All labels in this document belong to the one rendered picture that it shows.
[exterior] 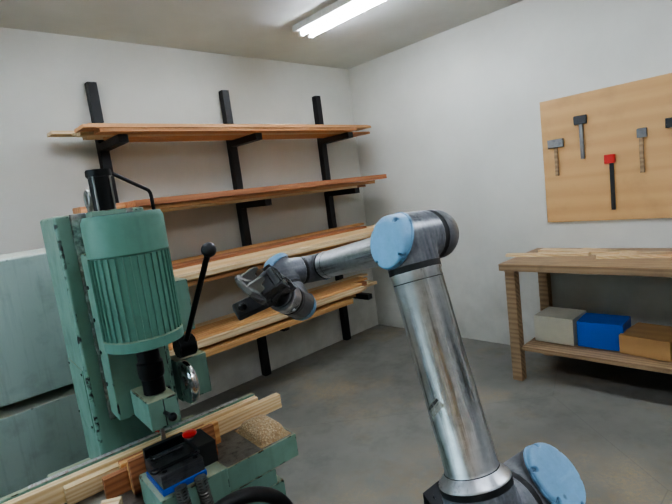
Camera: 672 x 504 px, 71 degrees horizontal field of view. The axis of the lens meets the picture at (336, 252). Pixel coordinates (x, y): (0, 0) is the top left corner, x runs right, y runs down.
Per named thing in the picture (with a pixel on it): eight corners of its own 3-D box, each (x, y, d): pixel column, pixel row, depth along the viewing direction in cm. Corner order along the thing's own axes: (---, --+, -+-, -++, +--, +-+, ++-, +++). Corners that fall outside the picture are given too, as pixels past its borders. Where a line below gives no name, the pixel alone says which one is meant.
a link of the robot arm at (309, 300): (286, 302, 151) (300, 328, 147) (267, 293, 140) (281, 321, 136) (309, 286, 150) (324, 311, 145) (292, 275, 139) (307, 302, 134)
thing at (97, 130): (137, 471, 278) (54, 53, 247) (105, 443, 319) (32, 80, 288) (412, 334, 461) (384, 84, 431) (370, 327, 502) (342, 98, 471)
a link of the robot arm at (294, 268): (287, 266, 159) (303, 295, 153) (256, 271, 152) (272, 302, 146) (296, 248, 152) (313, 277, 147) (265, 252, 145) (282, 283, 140)
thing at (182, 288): (168, 336, 131) (159, 284, 130) (157, 331, 138) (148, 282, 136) (197, 328, 137) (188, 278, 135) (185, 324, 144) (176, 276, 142)
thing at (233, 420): (68, 506, 100) (64, 489, 100) (66, 502, 102) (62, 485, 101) (282, 407, 135) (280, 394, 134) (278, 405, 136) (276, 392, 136)
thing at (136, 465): (135, 495, 101) (128, 462, 100) (133, 493, 102) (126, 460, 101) (218, 454, 113) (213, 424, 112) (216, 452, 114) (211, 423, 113)
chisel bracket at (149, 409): (154, 439, 108) (147, 404, 107) (135, 421, 118) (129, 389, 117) (184, 425, 112) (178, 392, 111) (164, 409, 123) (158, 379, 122)
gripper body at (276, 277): (266, 262, 124) (287, 274, 135) (242, 283, 125) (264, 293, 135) (280, 282, 120) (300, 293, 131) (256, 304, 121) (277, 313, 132)
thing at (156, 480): (163, 497, 89) (158, 470, 88) (145, 475, 98) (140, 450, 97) (225, 465, 97) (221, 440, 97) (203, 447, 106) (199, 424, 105)
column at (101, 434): (106, 489, 123) (50, 216, 113) (87, 458, 140) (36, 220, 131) (188, 450, 137) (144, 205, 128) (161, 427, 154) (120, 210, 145)
